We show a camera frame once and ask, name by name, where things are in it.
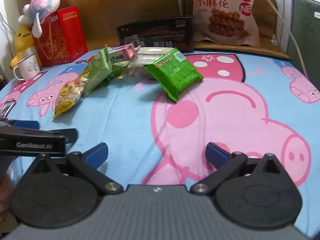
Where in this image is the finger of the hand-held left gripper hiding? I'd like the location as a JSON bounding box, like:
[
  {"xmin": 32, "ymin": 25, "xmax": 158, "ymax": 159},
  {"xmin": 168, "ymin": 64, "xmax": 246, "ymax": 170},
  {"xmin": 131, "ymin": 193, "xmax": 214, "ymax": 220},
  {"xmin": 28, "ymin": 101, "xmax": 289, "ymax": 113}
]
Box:
[
  {"xmin": 49, "ymin": 128, "xmax": 78, "ymax": 147},
  {"xmin": 0, "ymin": 119, "xmax": 39, "ymax": 131}
]

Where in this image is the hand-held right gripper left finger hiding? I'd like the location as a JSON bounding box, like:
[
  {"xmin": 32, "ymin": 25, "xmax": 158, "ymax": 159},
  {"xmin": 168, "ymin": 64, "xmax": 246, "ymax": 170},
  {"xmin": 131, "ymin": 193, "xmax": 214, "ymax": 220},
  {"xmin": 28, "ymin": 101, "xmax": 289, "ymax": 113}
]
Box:
[{"xmin": 25, "ymin": 142, "xmax": 123, "ymax": 195}]

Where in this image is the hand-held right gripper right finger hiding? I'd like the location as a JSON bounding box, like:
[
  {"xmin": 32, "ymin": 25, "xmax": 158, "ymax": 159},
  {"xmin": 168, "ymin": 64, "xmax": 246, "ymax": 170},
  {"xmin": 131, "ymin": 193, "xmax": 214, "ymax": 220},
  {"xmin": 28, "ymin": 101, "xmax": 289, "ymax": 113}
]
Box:
[{"xmin": 191, "ymin": 142, "xmax": 288, "ymax": 195}]

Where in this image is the yellow popcorn packet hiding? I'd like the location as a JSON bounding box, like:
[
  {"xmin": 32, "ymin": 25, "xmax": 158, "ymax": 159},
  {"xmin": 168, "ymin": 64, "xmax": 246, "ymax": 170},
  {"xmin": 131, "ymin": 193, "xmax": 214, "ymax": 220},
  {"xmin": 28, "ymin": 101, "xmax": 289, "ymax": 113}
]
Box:
[{"xmin": 52, "ymin": 69, "xmax": 90, "ymax": 119}]

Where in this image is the pale green snack packet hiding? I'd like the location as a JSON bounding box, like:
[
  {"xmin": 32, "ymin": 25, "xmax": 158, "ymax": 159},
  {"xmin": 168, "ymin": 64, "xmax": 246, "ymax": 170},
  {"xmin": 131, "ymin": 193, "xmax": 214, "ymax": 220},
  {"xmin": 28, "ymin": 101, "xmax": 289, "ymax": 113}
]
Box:
[{"xmin": 82, "ymin": 48, "xmax": 114, "ymax": 97}]

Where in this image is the green yellow candy packet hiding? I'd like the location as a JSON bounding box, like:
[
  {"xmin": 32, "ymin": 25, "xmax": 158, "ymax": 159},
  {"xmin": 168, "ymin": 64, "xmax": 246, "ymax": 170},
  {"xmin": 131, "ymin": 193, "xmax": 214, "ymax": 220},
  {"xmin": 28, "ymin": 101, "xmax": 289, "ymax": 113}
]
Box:
[{"xmin": 111, "ymin": 60, "xmax": 132, "ymax": 78}]

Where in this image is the large green snack packet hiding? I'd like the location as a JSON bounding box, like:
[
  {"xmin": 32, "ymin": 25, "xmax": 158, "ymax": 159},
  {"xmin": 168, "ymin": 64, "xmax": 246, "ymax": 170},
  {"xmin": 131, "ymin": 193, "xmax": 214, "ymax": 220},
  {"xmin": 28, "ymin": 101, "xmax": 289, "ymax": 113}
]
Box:
[{"xmin": 144, "ymin": 48, "xmax": 203, "ymax": 103}]

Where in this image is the small pink box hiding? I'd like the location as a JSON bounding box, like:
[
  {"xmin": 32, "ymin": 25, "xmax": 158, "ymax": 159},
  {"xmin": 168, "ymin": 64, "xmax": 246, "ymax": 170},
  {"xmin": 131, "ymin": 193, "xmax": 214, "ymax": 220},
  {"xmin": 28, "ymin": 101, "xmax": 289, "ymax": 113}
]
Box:
[{"xmin": 107, "ymin": 43, "xmax": 140, "ymax": 63}]

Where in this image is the clear zip pouch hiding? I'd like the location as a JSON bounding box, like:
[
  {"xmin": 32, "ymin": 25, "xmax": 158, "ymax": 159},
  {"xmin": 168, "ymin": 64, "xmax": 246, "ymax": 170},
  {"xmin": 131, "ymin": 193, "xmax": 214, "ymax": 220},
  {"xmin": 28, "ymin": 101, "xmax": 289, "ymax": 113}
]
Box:
[{"xmin": 124, "ymin": 47, "xmax": 173, "ymax": 79}]

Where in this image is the black cardboard box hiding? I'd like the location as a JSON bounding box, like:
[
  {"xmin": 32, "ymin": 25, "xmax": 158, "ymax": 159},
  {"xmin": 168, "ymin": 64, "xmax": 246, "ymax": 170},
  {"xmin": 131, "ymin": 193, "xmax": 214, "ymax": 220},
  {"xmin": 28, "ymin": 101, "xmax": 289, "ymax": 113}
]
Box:
[{"xmin": 116, "ymin": 16, "xmax": 195, "ymax": 53}]

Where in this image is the black phone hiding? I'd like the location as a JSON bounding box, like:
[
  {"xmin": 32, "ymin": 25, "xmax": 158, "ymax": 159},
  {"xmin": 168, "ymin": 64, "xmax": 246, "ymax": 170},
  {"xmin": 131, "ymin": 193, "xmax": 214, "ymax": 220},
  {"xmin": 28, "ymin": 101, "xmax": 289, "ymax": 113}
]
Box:
[{"xmin": 0, "ymin": 99, "xmax": 17, "ymax": 118}]

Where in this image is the pig printed blue blanket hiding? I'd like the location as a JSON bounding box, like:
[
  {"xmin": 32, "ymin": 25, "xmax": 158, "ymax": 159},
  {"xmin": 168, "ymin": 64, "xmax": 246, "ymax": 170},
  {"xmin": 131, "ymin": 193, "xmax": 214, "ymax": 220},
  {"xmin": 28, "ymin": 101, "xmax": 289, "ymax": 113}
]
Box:
[{"xmin": 0, "ymin": 45, "xmax": 320, "ymax": 232}]

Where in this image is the white enamel mug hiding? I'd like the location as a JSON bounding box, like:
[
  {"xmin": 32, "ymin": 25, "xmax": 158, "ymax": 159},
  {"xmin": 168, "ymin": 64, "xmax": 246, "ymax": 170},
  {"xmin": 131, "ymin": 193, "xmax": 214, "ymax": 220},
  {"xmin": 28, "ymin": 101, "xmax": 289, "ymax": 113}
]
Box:
[{"xmin": 13, "ymin": 53, "xmax": 41, "ymax": 81}]

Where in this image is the yellow plush toy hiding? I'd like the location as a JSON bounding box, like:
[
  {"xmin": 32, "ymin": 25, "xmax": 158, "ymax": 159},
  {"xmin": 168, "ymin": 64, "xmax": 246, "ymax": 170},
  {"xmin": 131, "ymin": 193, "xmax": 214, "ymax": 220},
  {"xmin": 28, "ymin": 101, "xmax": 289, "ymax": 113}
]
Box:
[{"xmin": 10, "ymin": 26, "xmax": 42, "ymax": 68}]

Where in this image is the red gift box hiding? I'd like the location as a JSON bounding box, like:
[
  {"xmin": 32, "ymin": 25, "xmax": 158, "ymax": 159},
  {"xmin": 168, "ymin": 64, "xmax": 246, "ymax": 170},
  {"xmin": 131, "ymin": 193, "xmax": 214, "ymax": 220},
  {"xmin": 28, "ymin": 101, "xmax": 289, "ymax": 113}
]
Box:
[{"xmin": 32, "ymin": 6, "xmax": 88, "ymax": 68}]

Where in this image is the pink plush toy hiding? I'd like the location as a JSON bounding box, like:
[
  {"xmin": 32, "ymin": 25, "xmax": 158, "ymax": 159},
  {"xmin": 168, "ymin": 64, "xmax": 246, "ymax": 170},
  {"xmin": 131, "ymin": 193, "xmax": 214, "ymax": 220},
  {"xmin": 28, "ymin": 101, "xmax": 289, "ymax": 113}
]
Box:
[{"xmin": 19, "ymin": 0, "xmax": 62, "ymax": 38}]

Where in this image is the wooden headboard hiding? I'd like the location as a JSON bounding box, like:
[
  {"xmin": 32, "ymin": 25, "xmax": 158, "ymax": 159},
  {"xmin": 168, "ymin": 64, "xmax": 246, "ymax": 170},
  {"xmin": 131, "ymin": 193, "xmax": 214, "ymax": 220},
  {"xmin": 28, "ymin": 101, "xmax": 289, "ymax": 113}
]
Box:
[{"xmin": 4, "ymin": 0, "xmax": 278, "ymax": 53}]

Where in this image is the large pink snack bag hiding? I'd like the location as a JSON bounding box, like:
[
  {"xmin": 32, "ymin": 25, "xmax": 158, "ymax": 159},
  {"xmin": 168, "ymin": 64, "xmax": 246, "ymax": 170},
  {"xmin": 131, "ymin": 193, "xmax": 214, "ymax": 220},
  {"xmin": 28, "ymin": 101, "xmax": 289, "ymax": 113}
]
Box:
[{"xmin": 175, "ymin": 0, "xmax": 260, "ymax": 46}]

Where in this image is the frosted glass wardrobe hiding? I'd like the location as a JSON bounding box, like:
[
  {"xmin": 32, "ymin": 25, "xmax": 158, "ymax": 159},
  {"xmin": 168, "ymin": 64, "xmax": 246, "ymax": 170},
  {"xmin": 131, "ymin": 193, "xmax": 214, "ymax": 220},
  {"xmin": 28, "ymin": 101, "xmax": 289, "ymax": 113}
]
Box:
[{"xmin": 275, "ymin": 0, "xmax": 320, "ymax": 93}]

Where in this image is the white cable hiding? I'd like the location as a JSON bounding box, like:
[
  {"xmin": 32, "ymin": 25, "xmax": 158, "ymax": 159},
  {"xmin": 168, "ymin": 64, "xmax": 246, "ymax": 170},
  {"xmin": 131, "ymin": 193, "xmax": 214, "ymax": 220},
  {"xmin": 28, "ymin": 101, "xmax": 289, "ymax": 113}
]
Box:
[{"xmin": 255, "ymin": 0, "xmax": 309, "ymax": 78}]

